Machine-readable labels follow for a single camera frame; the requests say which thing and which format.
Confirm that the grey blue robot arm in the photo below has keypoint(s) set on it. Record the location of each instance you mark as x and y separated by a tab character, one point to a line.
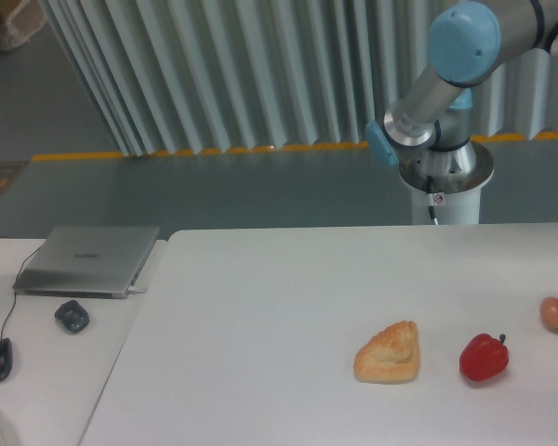
466	44

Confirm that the red bell pepper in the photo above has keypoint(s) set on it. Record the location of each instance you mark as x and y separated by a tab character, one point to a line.
484	357

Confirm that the white usb plug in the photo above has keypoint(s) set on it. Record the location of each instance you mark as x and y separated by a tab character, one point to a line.
136	291

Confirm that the golden puff pastry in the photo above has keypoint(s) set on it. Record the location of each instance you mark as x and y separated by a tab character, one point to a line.
389	357

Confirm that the white folding partition screen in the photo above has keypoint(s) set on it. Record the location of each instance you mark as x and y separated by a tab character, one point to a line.
199	75

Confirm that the silver closed laptop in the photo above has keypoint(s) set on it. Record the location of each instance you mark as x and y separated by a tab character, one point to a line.
88	261

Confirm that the black earbuds case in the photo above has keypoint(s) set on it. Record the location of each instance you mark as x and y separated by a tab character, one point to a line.
72	317

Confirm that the brown egg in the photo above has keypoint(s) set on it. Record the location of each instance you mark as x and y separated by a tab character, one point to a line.
548	311

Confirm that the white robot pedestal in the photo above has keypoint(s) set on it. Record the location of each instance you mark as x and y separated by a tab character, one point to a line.
445	186

